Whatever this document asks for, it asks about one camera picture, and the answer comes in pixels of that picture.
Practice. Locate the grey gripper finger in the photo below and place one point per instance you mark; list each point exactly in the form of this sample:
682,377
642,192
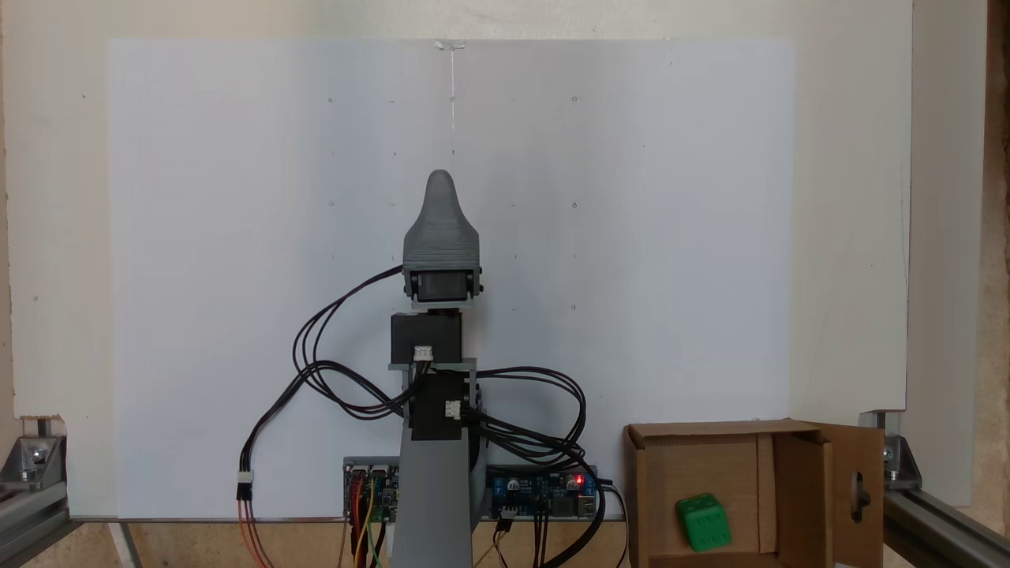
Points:
442,209

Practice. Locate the open cardboard box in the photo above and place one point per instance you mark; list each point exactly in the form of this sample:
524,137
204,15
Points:
655,489

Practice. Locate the metal corner bracket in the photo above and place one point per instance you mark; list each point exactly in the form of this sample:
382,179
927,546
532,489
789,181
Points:
35,457
899,461

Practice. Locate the green die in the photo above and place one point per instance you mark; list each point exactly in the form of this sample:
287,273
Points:
704,522

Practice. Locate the clear tape piece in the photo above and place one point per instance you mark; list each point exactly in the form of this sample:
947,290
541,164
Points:
450,45

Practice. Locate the aluminium frame post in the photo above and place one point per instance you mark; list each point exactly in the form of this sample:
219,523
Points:
947,532
28,513

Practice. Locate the green controller board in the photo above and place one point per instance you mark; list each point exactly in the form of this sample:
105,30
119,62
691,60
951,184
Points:
383,497

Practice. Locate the blue power board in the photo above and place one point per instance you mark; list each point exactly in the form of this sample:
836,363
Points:
544,493

